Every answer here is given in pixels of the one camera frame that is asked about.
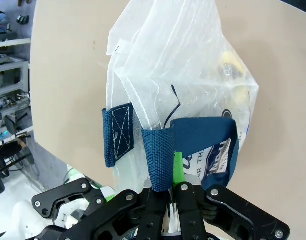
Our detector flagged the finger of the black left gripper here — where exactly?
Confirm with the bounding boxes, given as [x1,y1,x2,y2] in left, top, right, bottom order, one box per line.
[31,177,103,220]

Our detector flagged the small black monitor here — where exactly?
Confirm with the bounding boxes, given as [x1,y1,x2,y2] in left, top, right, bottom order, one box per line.
[4,115,19,135]

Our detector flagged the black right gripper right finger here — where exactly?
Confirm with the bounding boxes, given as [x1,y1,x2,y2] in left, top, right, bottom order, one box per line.
[172,150,292,240]

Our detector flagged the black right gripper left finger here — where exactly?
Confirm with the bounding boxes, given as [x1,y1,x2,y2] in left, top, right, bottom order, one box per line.
[59,187,169,240]

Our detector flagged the translucent shopping bag navy handles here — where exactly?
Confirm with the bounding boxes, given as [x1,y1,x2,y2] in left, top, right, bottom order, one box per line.
[101,0,261,194]

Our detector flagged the metal storage shelf rack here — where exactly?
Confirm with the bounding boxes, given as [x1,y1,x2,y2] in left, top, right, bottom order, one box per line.
[0,37,33,119]

